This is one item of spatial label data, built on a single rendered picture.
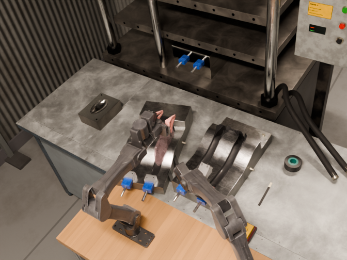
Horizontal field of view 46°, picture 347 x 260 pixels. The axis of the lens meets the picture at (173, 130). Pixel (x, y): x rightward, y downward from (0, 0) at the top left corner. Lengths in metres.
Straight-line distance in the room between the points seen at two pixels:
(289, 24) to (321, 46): 0.42
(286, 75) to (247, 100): 0.31
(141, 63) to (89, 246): 1.32
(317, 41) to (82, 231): 1.43
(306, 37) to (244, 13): 0.33
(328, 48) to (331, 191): 0.68
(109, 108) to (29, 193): 1.22
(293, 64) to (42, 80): 2.05
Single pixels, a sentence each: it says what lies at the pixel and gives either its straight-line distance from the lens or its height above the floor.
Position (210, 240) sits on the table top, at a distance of 1.80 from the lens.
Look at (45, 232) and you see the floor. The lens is 3.03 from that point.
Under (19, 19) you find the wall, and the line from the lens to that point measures 3.33.
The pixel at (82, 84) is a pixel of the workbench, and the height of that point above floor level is 0.80.
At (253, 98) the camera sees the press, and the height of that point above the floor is 0.78.
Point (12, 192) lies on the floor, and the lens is 3.36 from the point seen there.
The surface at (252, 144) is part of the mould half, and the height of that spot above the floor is 0.93.
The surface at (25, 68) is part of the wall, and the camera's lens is 3.45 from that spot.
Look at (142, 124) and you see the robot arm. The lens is 1.56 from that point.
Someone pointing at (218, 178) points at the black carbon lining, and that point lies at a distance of 1.87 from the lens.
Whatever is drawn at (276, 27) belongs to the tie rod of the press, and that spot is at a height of 1.29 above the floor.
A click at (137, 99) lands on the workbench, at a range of 2.43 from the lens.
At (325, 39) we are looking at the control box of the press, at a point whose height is 1.21.
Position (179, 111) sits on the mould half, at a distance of 2.14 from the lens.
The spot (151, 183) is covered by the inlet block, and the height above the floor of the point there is 0.87.
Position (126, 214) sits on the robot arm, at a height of 0.99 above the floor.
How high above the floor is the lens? 2.39
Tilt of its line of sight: 46 degrees down
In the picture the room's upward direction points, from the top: 11 degrees counter-clockwise
